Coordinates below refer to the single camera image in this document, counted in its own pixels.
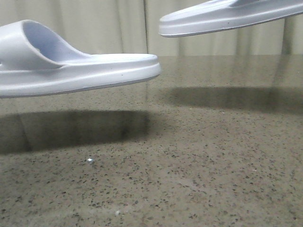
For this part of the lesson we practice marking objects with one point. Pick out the light blue slipper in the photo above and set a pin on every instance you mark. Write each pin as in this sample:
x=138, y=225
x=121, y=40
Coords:
x=36, y=61
x=220, y=15

